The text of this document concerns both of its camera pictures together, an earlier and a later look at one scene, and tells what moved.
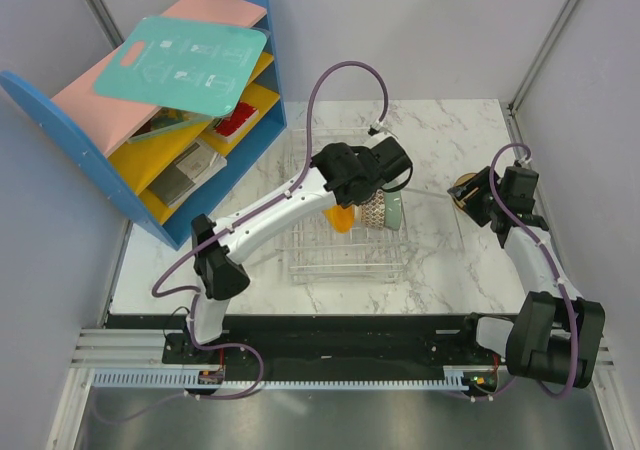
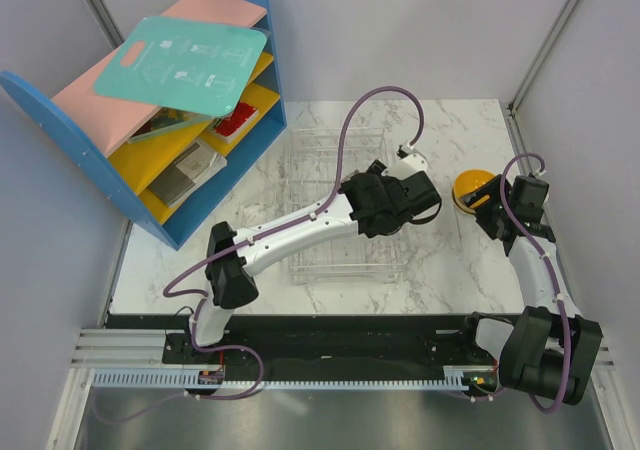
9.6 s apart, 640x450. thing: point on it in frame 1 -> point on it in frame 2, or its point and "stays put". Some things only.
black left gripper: x=357 y=152 -> x=377 y=169
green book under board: x=167 y=120 stays put
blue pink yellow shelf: x=174 y=166 stays put
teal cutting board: x=193 y=66 stays put
